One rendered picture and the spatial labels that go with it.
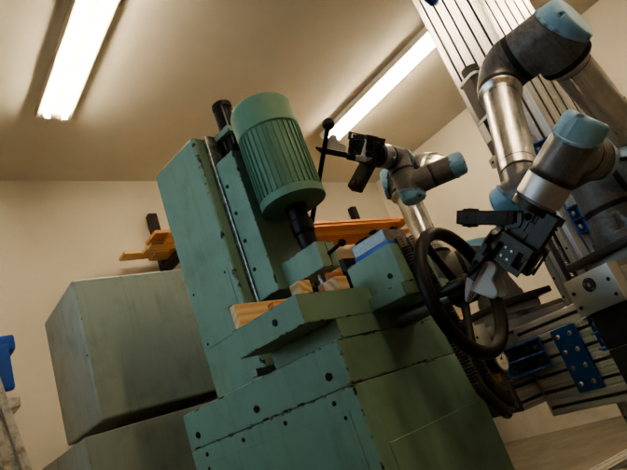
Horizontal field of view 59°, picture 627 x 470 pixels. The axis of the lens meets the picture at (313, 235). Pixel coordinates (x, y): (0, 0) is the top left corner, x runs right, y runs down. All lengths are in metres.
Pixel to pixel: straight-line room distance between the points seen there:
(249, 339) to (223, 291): 0.36
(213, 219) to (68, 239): 2.41
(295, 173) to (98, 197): 2.80
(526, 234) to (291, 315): 0.44
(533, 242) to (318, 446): 0.57
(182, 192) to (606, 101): 1.11
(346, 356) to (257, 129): 0.67
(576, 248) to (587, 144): 0.84
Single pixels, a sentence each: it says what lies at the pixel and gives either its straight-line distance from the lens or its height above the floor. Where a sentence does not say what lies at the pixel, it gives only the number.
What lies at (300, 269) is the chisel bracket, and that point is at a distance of 1.38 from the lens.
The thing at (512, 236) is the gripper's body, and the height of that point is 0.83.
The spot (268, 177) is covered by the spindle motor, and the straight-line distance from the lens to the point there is 1.41.
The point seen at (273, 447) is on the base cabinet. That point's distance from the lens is 1.26.
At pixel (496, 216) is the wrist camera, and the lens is 0.99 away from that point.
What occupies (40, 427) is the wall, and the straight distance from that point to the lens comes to 3.46.
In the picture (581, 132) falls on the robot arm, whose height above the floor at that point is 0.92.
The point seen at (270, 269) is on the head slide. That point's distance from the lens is 1.41.
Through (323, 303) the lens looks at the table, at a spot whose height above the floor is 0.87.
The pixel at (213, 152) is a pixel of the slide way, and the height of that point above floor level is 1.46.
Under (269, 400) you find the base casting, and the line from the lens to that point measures 1.24.
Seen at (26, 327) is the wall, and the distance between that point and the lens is 3.59.
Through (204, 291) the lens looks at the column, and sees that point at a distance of 1.56.
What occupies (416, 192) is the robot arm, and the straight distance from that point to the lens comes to 1.69.
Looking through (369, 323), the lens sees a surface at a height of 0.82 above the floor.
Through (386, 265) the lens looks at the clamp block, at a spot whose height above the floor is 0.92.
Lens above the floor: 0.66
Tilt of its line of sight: 18 degrees up
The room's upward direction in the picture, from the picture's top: 20 degrees counter-clockwise
